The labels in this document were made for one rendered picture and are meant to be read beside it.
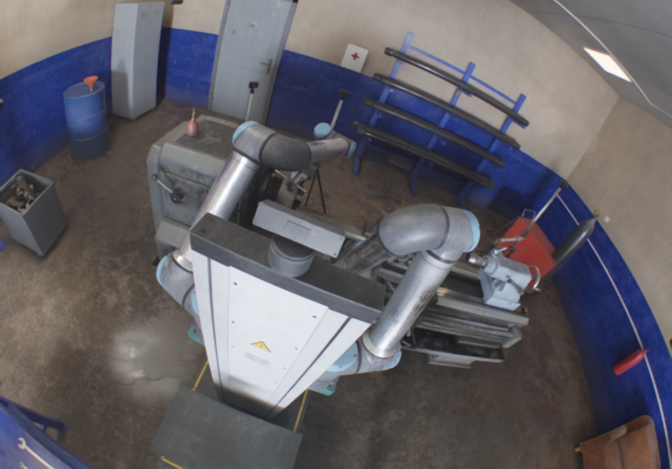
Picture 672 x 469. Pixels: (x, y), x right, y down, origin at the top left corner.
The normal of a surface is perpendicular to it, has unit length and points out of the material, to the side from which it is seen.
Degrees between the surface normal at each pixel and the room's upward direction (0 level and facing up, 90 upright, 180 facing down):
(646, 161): 90
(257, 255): 0
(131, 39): 90
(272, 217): 61
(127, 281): 0
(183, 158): 45
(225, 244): 0
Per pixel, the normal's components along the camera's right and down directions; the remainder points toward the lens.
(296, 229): -0.04, 0.18
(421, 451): 0.31, -0.71
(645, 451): -0.90, -0.41
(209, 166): 0.13, -0.06
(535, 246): -0.93, -0.08
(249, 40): -0.12, 0.62
